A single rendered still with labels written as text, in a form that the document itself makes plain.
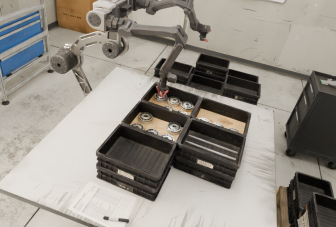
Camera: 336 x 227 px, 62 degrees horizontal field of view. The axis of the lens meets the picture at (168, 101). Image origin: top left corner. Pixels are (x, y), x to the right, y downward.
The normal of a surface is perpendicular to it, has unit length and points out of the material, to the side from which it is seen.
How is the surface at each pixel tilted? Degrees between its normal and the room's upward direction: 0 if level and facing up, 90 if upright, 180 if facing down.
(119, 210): 0
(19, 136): 0
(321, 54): 90
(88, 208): 0
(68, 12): 88
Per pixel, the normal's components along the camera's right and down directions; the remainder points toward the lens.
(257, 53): -0.29, 0.53
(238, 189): 0.14, -0.80
